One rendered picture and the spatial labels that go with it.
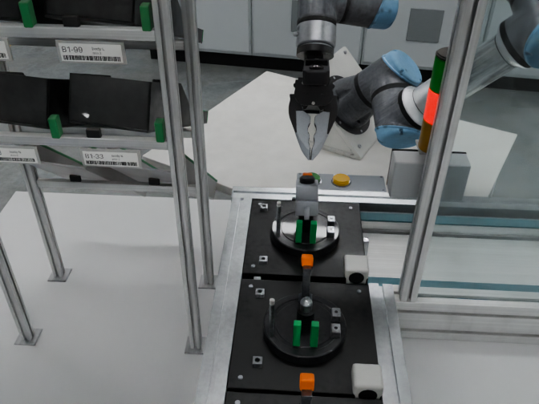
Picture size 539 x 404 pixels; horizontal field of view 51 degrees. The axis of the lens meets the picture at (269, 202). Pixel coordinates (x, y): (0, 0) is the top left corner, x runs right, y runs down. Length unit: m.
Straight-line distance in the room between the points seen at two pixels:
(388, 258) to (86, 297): 0.64
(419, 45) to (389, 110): 2.70
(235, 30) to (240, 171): 2.77
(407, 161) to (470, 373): 0.43
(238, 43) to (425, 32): 1.32
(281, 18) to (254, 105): 2.29
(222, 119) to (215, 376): 1.05
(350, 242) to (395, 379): 0.32
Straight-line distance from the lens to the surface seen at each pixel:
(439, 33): 4.13
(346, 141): 1.62
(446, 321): 1.13
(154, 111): 0.86
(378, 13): 1.15
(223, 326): 1.02
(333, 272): 1.09
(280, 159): 1.61
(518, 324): 1.17
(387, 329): 1.03
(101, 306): 1.22
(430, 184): 0.91
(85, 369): 1.12
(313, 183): 1.10
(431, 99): 0.88
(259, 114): 1.85
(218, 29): 4.28
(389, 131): 1.45
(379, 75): 1.55
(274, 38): 4.21
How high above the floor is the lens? 1.72
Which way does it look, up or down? 37 degrees down
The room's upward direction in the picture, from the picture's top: 1 degrees clockwise
